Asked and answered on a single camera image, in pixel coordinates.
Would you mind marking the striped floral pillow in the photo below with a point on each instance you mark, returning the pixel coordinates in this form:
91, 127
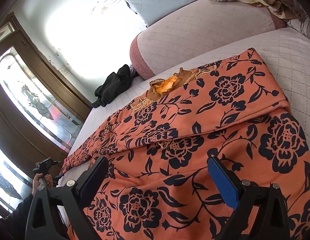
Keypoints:
302, 27

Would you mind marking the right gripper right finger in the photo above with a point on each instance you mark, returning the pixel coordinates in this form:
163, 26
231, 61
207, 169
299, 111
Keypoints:
258, 212

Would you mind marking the brown wooden glass door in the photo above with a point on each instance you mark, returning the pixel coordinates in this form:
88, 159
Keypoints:
41, 114

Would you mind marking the black clothes pile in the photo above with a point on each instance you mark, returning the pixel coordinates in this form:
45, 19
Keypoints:
114, 85

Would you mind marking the person's left hand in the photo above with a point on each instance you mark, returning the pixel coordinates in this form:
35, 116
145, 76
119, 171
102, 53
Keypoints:
38, 180

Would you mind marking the orange black floral garment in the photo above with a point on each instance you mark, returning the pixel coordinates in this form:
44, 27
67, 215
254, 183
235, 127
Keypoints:
157, 185

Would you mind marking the person's left forearm dark sleeve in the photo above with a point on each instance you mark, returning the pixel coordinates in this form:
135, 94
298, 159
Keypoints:
14, 225

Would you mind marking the pink quilted bed mattress cover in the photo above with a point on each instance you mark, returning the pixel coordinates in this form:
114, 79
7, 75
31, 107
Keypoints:
285, 51

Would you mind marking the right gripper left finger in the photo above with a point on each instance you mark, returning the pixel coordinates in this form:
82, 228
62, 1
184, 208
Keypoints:
44, 220

